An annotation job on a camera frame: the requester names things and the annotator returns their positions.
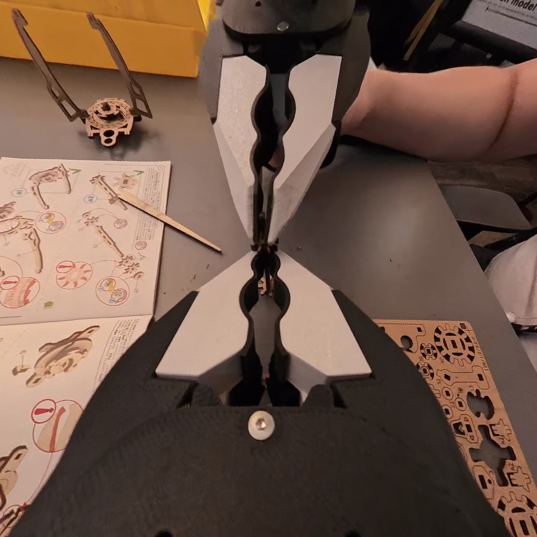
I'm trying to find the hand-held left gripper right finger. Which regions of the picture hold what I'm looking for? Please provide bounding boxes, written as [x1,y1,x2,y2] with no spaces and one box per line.
[268,248,372,407]

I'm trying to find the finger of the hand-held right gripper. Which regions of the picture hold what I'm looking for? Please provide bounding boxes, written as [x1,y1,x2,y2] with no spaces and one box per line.
[264,54,343,248]
[213,55,270,249]

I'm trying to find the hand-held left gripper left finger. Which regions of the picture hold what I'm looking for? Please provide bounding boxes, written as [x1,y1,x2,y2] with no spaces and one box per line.
[155,248,261,407]

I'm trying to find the thin wooden axle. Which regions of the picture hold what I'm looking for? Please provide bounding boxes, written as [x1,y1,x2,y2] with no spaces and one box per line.
[255,212,276,297]

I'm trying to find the person's right forearm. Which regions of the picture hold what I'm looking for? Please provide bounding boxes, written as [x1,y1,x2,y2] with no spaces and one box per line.
[342,58,537,163]

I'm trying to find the wooden model with long arms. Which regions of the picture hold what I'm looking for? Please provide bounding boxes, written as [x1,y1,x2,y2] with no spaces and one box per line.
[10,8,154,147]

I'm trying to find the laser-cut wooden parts sheet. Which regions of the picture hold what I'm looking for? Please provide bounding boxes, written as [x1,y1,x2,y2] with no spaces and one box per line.
[373,320,537,537]

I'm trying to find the pointed wooden stick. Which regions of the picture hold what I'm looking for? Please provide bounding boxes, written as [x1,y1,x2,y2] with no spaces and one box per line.
[117,191,223,253]

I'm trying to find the open instruction booklet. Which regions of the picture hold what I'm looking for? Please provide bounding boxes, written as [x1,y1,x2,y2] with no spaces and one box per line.
[0,157,172,530]

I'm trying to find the yellow plastic bin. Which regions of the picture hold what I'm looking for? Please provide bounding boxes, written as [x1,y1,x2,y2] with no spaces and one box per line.
[0,0,211,79]

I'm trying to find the grey mesh chair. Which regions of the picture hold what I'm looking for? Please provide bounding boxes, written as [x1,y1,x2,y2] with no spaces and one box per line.
[440,185,533,232]

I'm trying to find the white printed sign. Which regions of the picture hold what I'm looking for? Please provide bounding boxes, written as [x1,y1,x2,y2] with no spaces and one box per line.
[461,0,537,36]

